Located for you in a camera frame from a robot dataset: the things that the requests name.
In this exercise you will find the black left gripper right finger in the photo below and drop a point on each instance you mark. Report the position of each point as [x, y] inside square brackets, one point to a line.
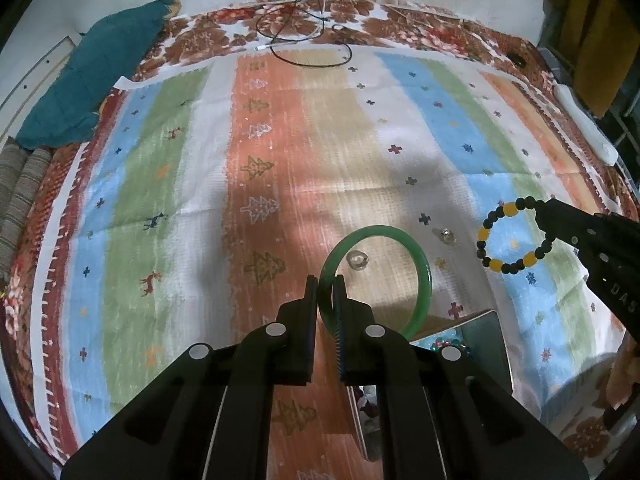
[442, 417]

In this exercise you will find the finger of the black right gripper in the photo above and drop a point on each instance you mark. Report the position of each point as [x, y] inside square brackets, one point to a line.
[562, 221]

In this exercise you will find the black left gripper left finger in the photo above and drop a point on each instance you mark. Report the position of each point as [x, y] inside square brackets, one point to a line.
[207, 416]

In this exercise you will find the green jade bangle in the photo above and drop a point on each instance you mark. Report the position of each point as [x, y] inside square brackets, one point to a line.
[345, 245]

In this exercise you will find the right hand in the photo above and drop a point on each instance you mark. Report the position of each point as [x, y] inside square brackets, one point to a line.
[624, 374]

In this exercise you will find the white long object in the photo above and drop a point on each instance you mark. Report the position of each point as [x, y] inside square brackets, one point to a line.
[604, 148]

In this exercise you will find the silver metal tin box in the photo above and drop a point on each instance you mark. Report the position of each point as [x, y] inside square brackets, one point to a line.
[478, 335]

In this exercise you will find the mustard yellow hanging cloth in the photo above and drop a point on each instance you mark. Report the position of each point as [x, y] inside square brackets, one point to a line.
[598, 40]

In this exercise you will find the striped colourful cloth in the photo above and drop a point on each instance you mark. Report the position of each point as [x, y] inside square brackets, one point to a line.
[205, 199]

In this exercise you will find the striped grey pillow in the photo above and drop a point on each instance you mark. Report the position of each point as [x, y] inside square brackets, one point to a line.
[22, 172]

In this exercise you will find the teal blanket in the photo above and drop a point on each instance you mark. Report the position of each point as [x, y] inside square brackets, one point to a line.
[112, 48]

